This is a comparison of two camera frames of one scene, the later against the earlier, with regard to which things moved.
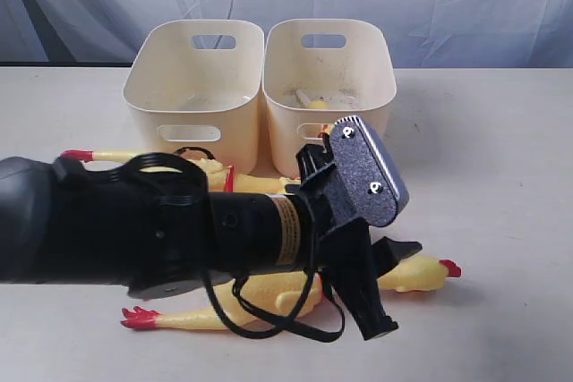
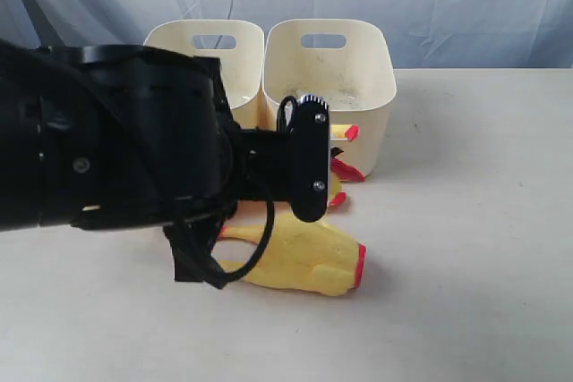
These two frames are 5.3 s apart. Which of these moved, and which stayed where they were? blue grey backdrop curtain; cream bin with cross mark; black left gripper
Moved: black left gripper
Stayed: blue grey backdrop curtain; cream bin with cross mark
